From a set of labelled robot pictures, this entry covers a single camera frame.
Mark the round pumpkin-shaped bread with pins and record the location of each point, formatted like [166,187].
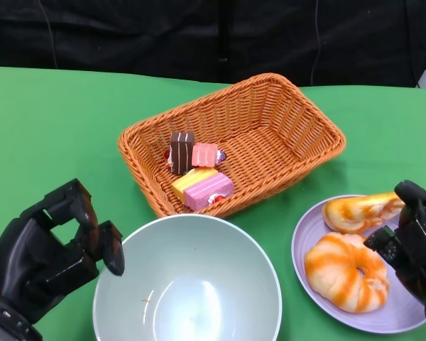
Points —
[333,273]

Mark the lavender plate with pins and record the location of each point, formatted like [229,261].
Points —
[301,248]

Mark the grey-green bowl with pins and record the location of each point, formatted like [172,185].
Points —
[188,284]

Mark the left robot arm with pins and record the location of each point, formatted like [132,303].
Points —
[7,323]

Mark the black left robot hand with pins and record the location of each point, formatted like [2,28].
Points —
[32,263]

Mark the green tablecloth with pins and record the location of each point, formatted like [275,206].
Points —
[57,142]

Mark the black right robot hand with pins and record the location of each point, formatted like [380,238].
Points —
[422,255]

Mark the brown chocolate cake slice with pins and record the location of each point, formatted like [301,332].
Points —
[181,152]

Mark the elongated ribbed bread loaf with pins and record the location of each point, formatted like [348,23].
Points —
[355,213]

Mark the salmon pink cake slice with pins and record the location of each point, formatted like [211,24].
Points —
[204,154]

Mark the black backdrop cloth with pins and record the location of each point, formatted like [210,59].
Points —
[128,32]

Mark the orange wicker basket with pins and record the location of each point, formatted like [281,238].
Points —
[270,142]

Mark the magenta pink cake slice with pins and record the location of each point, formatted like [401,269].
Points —
[207,192]

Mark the yellow cake slice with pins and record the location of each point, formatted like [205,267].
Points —
[188,181]

